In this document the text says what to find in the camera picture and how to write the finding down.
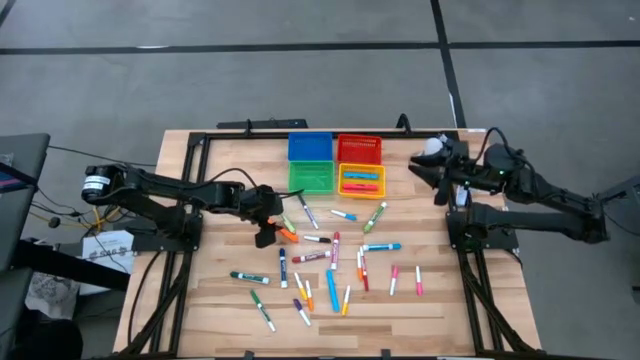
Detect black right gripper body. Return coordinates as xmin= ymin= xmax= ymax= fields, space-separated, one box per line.
xmin=433 ymin=141 xmax=474 ymax=207

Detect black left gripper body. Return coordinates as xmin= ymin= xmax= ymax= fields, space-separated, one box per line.
xmin=238 ymin=183 xmax=286 ymax=232

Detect orange highlighter pen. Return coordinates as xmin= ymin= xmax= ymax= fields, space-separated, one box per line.
xmin=267 ymin=218 xmax=301 ymax=245

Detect navy blue Expo marker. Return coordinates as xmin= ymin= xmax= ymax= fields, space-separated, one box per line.
xmin=278 ymin=247 xmax=290 ymax=290

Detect dark green Expo marker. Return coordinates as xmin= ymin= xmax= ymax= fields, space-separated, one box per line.
xmin=229 ymin=270 xmax=271 ymax=287

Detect light green Expo marker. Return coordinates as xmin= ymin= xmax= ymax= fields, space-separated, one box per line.
xmin=362 ymin=200 xmax=389 ymax=234

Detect magenta Expo marker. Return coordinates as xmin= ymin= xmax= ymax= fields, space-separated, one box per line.
xmin=329 ymin=230 xmax=342 ymax=272

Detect light blue Expo marker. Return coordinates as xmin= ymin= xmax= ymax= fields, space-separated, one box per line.
xmin=361 ymin=241 xmax=403 ymax=252

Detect white bulb brass lamp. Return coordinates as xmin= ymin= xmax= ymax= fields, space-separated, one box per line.
xmin=422 ymin=136 xmax=446 ymax=159

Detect long thin navy marker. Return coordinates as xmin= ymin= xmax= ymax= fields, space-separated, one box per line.
xmin=297 ymin=193 xmax=320 ymax=231

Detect yellow plastic mesh basket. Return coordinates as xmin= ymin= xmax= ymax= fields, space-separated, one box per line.
xmin=337 ymin=162 xmax=388 ymax=200

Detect green plastic mesh basket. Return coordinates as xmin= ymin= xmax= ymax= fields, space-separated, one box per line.
xmin=287 ymin=160 xmax=336 ymax=196

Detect red plastic mesh basket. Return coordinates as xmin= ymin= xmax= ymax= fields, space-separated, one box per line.
xmin=336 ymin=133 xmax=384 ymax=166

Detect thin green white marker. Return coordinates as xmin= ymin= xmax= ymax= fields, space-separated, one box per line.
xmin=249 ymin=289 xmax=278 ymax=333

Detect blue plastic mesh basket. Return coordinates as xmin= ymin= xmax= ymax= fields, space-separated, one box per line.
xmin=287 ymin=131 xmax=335 ymax=162

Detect long black bar device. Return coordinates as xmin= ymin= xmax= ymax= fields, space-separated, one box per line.
xmin=216 ymin=118 xmax=310 ymax=131

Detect thin purple white marker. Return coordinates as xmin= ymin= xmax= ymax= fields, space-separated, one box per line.
xmin=292 ymin=297 xmax=313 ymax=328

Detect thin red white marker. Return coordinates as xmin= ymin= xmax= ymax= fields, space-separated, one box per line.
xmin=359 ymin=246 xmax=370 ymax=293

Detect white printed paper sheet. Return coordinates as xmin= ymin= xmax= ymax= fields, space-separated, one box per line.
xmin=79 ymin=230 xmax=136 ymax=297

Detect black floor stand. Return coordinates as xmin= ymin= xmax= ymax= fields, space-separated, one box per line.
xmin=597 ymin=172 xmax=640 ymax=214

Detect black stand beam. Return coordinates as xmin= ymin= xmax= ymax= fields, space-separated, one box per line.
xmin=12 ymin=238 xmax=132 ymax=293

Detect white patterned cloth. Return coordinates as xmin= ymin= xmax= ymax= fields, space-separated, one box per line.
xmin=24 ymin=272 xmax=81 ymax=322

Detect dark grey side desk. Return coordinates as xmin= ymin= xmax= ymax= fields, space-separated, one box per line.
xmin=0 ymin=132 xmax=51 ymax=274

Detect laptop with coloured screen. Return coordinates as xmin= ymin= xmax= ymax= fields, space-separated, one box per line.
xmin=0 ymin=162 xmax=39 ymax=194

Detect white coiled power cable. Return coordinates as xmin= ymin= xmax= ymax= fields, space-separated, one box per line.
xmin=439 ymin=132 xmax=474 ymax=207

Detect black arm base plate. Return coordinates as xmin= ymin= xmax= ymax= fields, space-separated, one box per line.
xmin=446 ymin=209 xmax=521 ymax=253
xmin=124 ymin=219 xmax=204 ymax=253

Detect yellow coiled cable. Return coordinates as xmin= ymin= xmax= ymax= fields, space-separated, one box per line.
xmin=92 ymin=204 xmax=124 ymax=227

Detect black floor cable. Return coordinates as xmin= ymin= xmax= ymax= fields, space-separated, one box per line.
xmin=47 ymin=144 xmax=159 ymax=169

